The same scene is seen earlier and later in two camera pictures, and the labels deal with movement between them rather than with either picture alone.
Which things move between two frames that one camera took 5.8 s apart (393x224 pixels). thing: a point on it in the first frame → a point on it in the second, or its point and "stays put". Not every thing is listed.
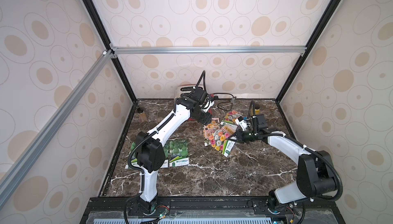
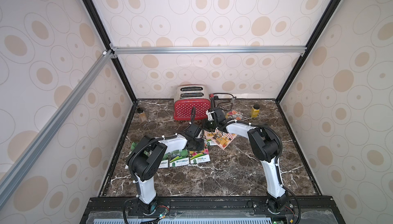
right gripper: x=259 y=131 → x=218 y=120
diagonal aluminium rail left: x=13 y=176 stays put
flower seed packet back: x=231 y=116 stays put
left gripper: x=206 y=119 → x=202 y=145
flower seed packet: x=221 y=141 → x=196 y=157
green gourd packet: x=168 y=148 stays put
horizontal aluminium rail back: x=179 y=50 stays put
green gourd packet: x=177 y=152 stays put
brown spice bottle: x=140 y=111 stays put
